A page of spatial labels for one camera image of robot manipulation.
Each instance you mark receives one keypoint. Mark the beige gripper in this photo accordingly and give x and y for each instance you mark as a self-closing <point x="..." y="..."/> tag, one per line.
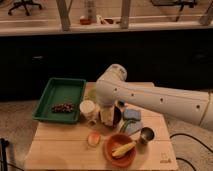
<point x="107" y="115"/>

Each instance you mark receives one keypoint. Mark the dark grape bunch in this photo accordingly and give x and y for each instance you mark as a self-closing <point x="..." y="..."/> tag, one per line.
<point x="62" y="108"/>

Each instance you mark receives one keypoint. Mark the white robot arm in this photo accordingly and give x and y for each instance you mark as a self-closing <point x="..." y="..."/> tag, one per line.
<point x="195" y="107"/>

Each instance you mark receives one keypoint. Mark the green utensil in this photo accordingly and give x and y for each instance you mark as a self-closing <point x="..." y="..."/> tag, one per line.
<point x="124" y="127"/>

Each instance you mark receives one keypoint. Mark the white cup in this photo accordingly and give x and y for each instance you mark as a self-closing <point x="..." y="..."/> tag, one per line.
<point x="87" y="108"/>

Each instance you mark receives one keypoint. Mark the blue sponge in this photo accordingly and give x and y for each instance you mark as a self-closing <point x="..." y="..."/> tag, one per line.
<point x="132" y="114"/>

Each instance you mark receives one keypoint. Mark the grey cloth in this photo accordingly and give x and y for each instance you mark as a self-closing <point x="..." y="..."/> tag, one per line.
<point x="133" y="128"/>

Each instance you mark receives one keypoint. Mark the orange peach fruit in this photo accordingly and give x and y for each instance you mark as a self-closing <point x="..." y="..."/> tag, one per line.
<point x="94" y="138"/>

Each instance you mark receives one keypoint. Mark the orange clay bowl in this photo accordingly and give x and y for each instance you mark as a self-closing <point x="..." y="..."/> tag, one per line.
<point x="115" y="141"/>

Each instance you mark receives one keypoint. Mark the yellow corn cob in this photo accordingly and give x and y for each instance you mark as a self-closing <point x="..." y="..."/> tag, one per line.
<point x="122" y="150"/>

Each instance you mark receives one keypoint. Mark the metal cup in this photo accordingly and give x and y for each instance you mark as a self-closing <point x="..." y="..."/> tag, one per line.
<point x="146" y="135"/>

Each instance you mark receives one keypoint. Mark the green plastic tray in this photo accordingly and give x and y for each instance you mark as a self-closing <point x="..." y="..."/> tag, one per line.
<point x="59" y="91"/>

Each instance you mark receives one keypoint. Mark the red object on shelf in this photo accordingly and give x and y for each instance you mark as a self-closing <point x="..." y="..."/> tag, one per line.
<point x="84" y="21"/>

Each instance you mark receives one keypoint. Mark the black stand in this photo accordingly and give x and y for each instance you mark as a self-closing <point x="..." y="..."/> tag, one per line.
<point x="3" y="157"/>

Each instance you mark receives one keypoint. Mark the black office chair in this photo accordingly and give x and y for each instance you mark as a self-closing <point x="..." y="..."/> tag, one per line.
<point x="25" y="4"/>

